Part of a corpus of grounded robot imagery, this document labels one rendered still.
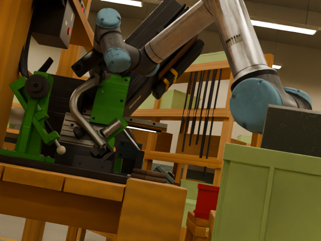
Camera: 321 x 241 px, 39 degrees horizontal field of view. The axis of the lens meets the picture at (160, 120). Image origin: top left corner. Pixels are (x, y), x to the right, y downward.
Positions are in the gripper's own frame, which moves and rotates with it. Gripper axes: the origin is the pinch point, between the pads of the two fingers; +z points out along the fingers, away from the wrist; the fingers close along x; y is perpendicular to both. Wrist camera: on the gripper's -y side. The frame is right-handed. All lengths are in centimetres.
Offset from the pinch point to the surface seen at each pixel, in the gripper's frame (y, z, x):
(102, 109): -2.5, 3.6, -10.4
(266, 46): 688, 638, 217
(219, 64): 191, 182, 54
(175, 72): 38.1, 11.9, -6.7
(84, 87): -4.4, 0.4, -0.7
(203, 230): 2, 6, -67
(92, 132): -11.3, 1.8, -17.4
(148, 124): 13.7, 13.0, -20.9
